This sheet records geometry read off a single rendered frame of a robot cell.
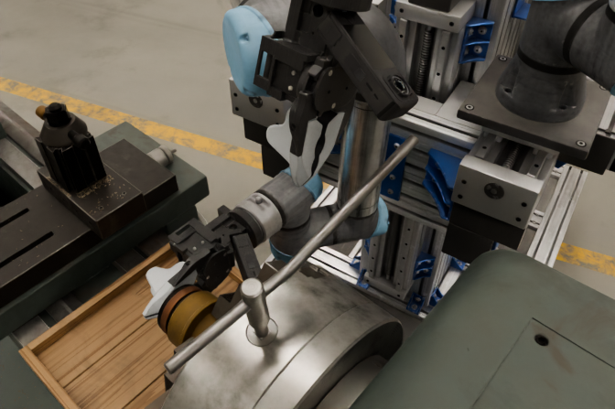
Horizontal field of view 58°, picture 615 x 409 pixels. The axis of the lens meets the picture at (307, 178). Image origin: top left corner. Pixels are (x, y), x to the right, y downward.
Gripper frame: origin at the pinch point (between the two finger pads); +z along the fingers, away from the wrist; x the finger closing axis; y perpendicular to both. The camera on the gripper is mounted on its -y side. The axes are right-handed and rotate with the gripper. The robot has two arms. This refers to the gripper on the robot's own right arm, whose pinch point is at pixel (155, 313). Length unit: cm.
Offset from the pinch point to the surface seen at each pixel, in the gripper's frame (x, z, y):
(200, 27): -108, -180, 222
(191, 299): 4.3, -3.4, -4.8
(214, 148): -108, -106, 125
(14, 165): -21, -9, 72
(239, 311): 22.9, 1.0, -20.9
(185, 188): -15.2, -27.3, 30.0
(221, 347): 15.3, 2.2, -18.6
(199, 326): 3.3, -1.8, -8.1
